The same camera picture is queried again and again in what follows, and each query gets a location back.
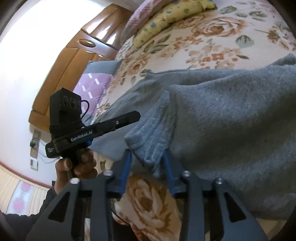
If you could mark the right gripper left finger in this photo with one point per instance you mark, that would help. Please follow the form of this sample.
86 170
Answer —
64 218

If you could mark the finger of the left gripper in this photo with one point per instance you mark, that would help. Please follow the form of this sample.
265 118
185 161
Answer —
101 128

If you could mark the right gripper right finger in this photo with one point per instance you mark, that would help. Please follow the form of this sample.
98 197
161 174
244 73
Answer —
209 206

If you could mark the grey pants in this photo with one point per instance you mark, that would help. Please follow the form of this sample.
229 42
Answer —
235 124

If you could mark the dark sleeve left forearm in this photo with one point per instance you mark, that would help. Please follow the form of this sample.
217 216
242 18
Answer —
16 227

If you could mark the person's left hand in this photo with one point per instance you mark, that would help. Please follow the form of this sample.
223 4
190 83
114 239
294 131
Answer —
84 170

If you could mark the purple grey pillow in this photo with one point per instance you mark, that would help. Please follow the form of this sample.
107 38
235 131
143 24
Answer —
95 80

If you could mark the wooden headboard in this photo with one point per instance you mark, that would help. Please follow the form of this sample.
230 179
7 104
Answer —
98 40

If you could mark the pink grey pillow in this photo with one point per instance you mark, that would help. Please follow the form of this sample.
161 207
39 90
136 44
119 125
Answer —
141 15

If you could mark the yellow dotted pillow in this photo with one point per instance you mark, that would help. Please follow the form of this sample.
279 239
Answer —
175 11

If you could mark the floral bed blanket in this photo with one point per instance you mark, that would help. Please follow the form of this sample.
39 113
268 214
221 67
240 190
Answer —
235 35

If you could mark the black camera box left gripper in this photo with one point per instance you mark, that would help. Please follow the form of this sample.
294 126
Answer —
65 111

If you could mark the wall power socket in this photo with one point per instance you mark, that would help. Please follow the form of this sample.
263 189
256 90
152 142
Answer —
34 150

